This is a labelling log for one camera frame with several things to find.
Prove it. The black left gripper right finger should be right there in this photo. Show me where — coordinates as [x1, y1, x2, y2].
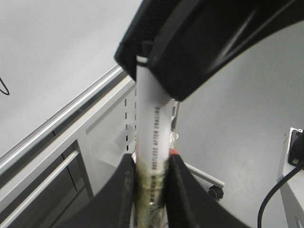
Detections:
[165, 154, 248, 228]

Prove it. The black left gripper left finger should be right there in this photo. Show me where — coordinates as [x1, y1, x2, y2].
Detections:
[58, 154, 135, 228]

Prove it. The white whiteboard marker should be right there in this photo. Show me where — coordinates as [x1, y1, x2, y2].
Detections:
[134, 56, 173, 228]

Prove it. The black caster wheel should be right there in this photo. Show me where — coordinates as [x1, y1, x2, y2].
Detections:
[209, 185, 224, 200]

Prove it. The white box with connector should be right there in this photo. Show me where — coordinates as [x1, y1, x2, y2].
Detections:
[277, 127, 304, 228]

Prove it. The white metal stand frame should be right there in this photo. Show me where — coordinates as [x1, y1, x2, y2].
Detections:
[0, 75, 225, 228]

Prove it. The white horizontal rail bar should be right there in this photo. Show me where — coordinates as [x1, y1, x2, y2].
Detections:
[0, 150, 79, 228]

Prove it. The black cable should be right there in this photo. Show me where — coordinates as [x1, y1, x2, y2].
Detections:
[257, 163, 304, 228]

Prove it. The white whiteboard with aluminium frame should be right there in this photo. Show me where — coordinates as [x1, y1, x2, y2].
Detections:
[0, 0, 140, 165]

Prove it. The black upper camera housing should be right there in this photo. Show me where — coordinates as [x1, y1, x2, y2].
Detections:
[114, 0, 304, 101]

